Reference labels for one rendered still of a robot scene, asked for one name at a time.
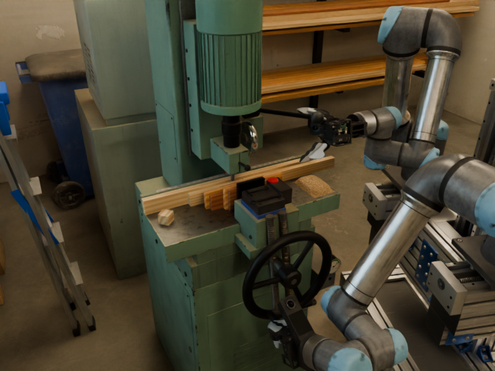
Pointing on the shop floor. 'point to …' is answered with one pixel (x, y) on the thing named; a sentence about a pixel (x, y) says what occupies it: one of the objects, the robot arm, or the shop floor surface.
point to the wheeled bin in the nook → (62, 120)
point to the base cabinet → (213, 317)
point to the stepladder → (41, 222)
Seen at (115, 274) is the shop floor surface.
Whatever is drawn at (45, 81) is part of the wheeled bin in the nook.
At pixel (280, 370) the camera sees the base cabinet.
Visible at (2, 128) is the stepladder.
